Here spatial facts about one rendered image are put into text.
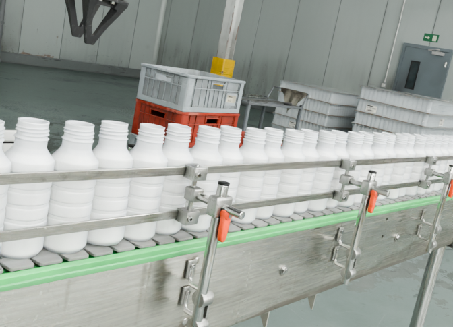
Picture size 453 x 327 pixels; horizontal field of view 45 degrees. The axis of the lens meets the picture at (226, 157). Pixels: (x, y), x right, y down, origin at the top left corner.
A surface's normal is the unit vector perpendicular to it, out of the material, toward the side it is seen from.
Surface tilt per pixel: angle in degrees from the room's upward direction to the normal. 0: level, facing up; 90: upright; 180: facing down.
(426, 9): 90
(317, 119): 90
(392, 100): 89
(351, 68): 90
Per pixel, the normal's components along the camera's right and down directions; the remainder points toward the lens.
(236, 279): 0.73, 0.27
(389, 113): -0.63, 0.02
